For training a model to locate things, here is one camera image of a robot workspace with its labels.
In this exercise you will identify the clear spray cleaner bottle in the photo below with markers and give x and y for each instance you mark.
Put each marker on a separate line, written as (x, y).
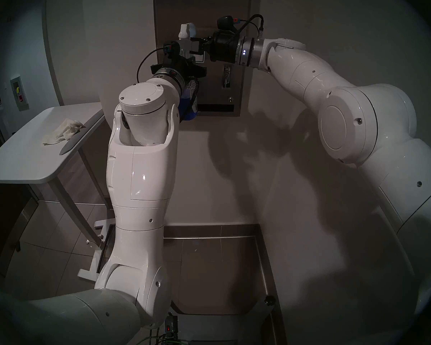
(183, 30)

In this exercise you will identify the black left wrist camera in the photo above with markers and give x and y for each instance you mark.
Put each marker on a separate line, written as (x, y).
(171, 47)

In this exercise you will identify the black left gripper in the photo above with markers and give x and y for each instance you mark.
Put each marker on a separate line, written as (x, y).
(176, 64)

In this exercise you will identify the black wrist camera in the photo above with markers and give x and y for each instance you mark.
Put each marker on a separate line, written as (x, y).
(225, 22)
(171, 47)

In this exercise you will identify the crumpled white cloth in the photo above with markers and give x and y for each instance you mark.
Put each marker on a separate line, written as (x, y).
(63, 130)

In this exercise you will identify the black base knob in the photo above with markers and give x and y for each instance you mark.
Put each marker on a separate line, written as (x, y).
(270, 300)

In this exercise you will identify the grey robot base frame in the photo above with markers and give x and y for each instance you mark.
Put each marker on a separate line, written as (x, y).
(219, 326)

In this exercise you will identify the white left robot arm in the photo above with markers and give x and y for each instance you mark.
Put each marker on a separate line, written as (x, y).
(140, 175)

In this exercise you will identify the white blue-bordered label sticker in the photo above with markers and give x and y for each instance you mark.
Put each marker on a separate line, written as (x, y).
(200, 58)

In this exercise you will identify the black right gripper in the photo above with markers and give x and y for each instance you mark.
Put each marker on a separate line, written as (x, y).
(222, 46)

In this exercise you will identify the stainless steel wall dispenser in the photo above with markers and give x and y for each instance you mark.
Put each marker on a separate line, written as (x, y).
(172, 10)

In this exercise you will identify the black box with red light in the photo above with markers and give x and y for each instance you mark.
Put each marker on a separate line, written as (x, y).
(170, 326)

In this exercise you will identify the white table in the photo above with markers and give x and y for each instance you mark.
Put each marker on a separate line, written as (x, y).
(21, 150)

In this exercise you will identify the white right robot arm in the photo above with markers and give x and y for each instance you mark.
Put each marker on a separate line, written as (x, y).
(362, 114)

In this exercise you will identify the chrome dispenser lever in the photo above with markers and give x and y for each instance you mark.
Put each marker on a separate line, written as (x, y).
(226, 78)

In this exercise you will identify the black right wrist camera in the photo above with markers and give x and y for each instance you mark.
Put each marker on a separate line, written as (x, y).
(225, 22)

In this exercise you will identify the fire extinguisher wall cabinet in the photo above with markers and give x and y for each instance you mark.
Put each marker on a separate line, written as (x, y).
(19, 92)

